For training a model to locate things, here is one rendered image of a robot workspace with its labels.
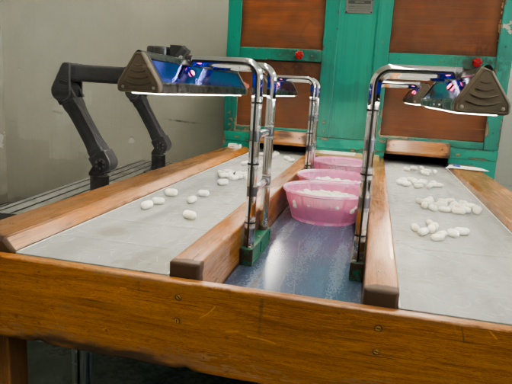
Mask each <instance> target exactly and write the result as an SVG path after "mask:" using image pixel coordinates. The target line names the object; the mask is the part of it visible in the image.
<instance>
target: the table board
mask: <svg viewBox="0 0 512 384"><path fill-rule="evenodd" d="M0 335H1V336H5V337H10V338H17V339H22V340H26V341H43V342H45V343H47V344H51V345H55V346H59V347H67V348H71V349H75V350H83V351H87V352H92V353H96V354H103V355H108V356H112V357H122V358H128V359H131V360H138V361H141V362H145V363H152V364H157V365H161V366H169V367H174V368H178V367H187V368H189V369H190V370H193V371H194V372H198V373H205V374H210V375H214V376H221V377H225V378H230V379H238V380H242V381H248V382H257V383H262V384H512V326H509V325H500V324H495V323H489V322H479V321H473V320H468V319H463V318H453V317H447V316H442V315H431V314H426V313H421V312H411V311H405V310H400V309H390V308H384V307H379V306H369V305H364V304H358V303H352V302H342V301H337V300H332V299H322V298H316V297H311V296H300V295H296V294H290V293H280V292H274V291H269V290H259V289H254V288H248V287H243V286H233V285H227V284H221V283H212V282H206V281H201V280H191V279H185V278H180V277H170V276H165V275H159V274H149V273H143V272H138V271H132V270H123V269H117V268H112V267H102V266H96V265H90V264H81V263H75V262H70V261H60V260H54V259H49V258H39V257H34V256H28V255H22V254H12V253H8V252H2V251H0Z"/></svg>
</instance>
